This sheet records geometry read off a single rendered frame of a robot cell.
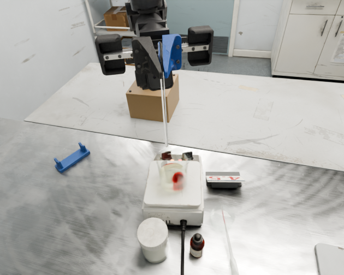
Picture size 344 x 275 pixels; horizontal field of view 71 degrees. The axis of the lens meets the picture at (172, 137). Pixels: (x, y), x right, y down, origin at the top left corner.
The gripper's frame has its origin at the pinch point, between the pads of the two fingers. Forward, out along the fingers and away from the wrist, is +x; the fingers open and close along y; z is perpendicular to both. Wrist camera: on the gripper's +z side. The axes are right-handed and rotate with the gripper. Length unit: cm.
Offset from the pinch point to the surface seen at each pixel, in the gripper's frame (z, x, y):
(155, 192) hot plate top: 26.6, 3.9, 3.4
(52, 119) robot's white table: 36, -41, 36
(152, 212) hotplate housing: 29.2, 6.8, 4.5
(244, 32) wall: 95, -259, -134
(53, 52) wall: 65, -178, 72
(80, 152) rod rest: 34.9, -20.1, 23.9
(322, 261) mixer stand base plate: 33.7, 20.5, -26.7
